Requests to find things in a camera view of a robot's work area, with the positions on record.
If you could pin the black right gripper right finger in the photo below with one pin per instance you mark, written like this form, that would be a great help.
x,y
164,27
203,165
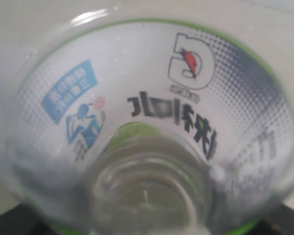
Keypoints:
x,y
278,222

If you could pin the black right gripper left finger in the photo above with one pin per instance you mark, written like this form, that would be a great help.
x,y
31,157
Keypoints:
x,y
21,220

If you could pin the clear plastic drink bottle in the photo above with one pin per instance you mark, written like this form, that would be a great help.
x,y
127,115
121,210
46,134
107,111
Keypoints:
x,y
147,126

